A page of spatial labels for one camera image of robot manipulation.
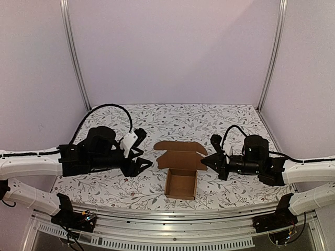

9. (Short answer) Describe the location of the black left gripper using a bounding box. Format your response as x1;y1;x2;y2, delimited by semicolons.
90;149;153;177

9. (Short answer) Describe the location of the brown cardboard box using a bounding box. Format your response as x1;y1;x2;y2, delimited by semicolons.
153;141;208;200

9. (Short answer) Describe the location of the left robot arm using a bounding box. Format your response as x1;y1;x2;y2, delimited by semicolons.
1;126;153;227

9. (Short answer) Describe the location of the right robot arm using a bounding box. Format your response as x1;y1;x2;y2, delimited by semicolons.
201;134;334;228

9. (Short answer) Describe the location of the floral patterned table mat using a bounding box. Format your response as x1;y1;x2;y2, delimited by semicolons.
52;104;294;211

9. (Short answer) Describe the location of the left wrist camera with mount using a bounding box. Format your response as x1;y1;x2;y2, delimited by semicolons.
119;128;147;158

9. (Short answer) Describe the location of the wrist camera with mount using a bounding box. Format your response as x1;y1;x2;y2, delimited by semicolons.
119;128;147;158
210;134;233;157

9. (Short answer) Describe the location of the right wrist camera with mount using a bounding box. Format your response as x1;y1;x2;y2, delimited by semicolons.
210;134;233;157

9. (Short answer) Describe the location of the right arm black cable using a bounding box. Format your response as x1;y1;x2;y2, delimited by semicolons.
221;124;335;164

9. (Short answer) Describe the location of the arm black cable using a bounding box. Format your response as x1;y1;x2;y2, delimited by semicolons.
221;124;335;164
0;104;135;159

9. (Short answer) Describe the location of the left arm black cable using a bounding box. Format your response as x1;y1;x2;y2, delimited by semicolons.
0;104;135;159

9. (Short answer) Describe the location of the aluminium front rail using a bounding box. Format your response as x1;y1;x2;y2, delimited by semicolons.
21;201;328;251

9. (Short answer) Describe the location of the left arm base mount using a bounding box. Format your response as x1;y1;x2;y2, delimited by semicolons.
51;209;97;233

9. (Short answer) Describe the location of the right aluminium frame post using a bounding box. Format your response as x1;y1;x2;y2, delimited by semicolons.
256;0;288;113

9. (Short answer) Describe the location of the aluminium frame post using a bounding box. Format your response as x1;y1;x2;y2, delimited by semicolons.
60;0;92;111
256;0;288;113

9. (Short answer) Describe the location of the left aluminium frame post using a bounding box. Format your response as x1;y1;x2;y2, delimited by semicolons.
60;0;92;111

